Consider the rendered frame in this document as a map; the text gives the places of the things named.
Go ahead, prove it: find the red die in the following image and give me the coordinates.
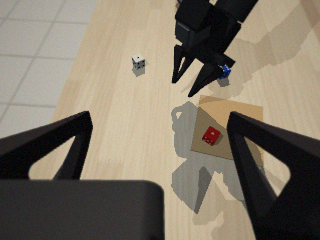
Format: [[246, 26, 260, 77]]
[[202, 126, 221, 146]]

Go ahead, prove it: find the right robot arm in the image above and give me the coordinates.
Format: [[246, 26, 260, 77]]
[[175, 0, 258, 55]]

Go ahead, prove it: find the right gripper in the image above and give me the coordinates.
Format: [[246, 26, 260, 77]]
[[172, 42, 236, 97]]

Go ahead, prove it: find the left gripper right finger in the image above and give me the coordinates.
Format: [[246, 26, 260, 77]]
[[227, 111, 320, 240]]

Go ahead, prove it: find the white die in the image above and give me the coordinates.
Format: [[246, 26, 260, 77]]
[[132, 53, 145, 69]]

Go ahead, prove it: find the blue die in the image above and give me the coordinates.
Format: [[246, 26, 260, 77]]
[[219, 64, 231, 79]]

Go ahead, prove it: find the tan mat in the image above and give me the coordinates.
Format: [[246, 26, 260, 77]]
[[191, 95, 264, 167]]

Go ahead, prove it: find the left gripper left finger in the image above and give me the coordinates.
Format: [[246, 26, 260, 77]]
[[0, 111, 93, 180]]

